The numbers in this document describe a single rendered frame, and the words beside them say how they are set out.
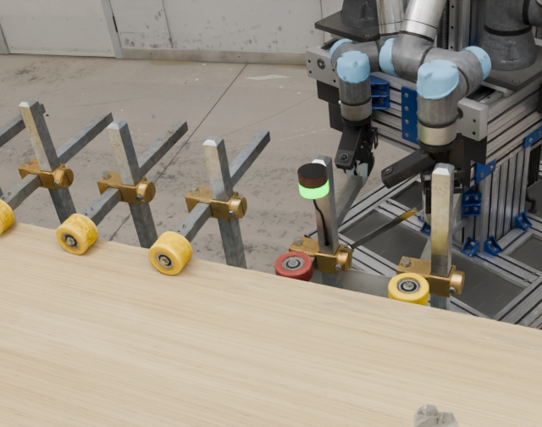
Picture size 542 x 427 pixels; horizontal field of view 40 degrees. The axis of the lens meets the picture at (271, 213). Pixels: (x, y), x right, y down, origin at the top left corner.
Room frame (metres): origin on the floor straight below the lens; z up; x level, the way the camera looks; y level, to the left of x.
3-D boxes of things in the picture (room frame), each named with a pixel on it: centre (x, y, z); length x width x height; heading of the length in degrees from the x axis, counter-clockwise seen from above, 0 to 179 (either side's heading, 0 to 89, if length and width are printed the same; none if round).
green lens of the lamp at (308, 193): (1.23, -0.09, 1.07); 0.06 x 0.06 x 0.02
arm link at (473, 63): (1.33, -0.41, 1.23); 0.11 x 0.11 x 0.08; 44
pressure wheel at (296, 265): (1.20, -0.03, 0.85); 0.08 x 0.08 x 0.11
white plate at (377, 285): (1.28, -0.16, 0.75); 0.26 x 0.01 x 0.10; 61
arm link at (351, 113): (1.58, -0.24, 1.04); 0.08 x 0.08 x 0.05
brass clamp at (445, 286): (1.16, -0.32, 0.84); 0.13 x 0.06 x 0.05; 61
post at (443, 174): (1.15, -0.34, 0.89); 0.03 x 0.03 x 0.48; 61
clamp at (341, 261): (1.28, -0.10, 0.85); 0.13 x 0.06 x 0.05; 61
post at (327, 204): (1.27, -0.12, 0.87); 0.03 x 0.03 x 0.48; 61
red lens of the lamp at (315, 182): (1.23, -0.09, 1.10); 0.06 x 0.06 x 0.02
